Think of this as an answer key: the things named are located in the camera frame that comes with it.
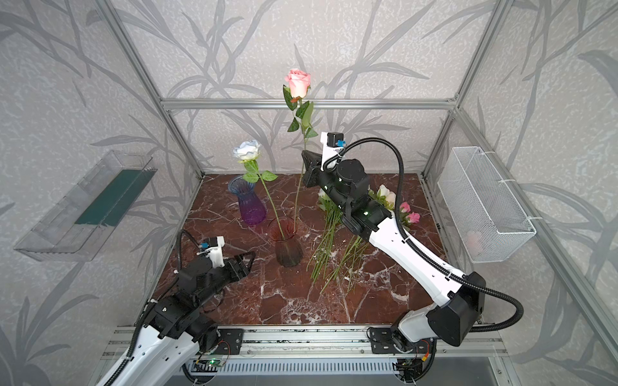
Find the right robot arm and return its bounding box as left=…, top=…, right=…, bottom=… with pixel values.
left=302, top=132, right=524, bottom=353

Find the flower bunch on table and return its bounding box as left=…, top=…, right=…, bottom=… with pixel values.
left=311, top=188, right=369, bottom=294

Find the white blue rose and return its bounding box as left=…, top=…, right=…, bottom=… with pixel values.
left=233, top=140, right=285, bottom=237

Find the white wire mesh basket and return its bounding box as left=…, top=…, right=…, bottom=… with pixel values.
left=438, top=146, right=537, bottom=263

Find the clear plastic wall tray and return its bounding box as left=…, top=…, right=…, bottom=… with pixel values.
left=14, top=151, right=157, bottom=262

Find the aluminium frame rail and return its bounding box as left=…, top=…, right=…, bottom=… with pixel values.
left=160, top=97, right=457, bottom=112

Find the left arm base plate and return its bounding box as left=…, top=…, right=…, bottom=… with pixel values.
left=201, top=328, right=245, bottom=355

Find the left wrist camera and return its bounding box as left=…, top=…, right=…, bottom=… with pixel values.
left=196, top=236, right=225, bottom=268

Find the red smoky glass vase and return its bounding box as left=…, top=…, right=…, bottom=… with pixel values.
left=268, top=216, right=304, bottom=268

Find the blue purple glass vase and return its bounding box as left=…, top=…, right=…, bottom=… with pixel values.
left=228, top=176, right=267, bottom=226

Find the pink rose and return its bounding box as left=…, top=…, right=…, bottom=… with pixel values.
left=282, top=68, right=320, bottom=235

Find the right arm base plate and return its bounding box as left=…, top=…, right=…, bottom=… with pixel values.
left=366, top=326, right=434, bottom=357

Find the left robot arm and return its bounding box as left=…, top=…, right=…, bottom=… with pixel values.
left=98, top=229, right=256, bottom=385

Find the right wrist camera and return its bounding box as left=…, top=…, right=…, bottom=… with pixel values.
left=320, top=132, right=345, bottom=170

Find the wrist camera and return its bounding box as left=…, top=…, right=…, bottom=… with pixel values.
left=320, top=132, right=345, bottom=170
left=196, top=236, right=225, bottom=268

